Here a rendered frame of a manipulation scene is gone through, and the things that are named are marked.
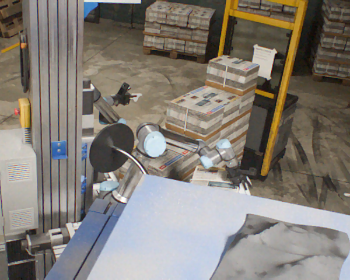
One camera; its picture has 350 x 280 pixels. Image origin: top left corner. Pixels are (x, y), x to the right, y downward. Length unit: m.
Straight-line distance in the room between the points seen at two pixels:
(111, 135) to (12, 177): 1.17
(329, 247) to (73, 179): 1.74
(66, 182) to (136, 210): 1.49
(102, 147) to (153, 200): 0.28
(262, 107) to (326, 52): 3.81
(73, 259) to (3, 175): 1.23
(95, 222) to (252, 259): 0.57
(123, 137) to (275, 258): 0.62
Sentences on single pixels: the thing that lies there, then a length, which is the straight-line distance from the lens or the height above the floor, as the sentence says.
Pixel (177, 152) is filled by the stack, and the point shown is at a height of 0.82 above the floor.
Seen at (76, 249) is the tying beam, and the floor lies 1.55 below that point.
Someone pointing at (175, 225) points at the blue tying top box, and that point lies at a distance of 1.11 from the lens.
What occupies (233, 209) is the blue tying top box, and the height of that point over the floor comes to 1.75.
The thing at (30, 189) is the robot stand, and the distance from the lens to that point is 2.53.
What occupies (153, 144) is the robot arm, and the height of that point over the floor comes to 1.38.
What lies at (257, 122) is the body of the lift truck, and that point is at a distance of 4.76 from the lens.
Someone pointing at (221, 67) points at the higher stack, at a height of 1.26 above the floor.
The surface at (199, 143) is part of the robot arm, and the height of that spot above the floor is 1.26.
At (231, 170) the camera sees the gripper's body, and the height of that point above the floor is 1.15.
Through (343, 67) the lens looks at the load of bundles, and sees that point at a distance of 8.47.
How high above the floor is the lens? 2.42
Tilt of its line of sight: 27 degrees down
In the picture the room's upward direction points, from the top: 7 degrees clockwise
